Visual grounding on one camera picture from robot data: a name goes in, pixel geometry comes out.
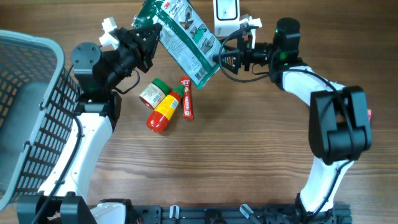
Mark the grey plastic mesh basket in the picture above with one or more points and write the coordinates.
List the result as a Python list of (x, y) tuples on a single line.
[(37, 101)]

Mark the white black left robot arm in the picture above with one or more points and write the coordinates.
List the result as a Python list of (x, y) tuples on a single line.
[(91, 100)]

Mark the red Nescafe coffee stick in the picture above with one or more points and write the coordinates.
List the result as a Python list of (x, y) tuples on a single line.
[(187, 98)]

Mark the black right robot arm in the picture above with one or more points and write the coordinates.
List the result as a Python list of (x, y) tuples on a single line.
[(339, 129)]

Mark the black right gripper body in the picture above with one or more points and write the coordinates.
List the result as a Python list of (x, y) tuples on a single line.
[(247, 54)]

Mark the small jar green lid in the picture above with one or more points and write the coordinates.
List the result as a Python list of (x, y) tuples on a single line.
[(154, 93)]

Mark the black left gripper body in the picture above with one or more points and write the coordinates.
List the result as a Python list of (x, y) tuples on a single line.
[(140, 58)]

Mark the green 3M gloves pack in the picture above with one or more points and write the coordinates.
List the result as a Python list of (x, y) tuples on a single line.
[(184, 35)]

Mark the small red snack packet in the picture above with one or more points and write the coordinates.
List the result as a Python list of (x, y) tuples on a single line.
[(370, 114)]

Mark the white barcode scanner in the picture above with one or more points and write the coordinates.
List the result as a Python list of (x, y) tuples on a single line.
[(226, 17)]

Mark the red sauce bottle green cap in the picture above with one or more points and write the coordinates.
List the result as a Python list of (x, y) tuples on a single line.
[(162, 114)]

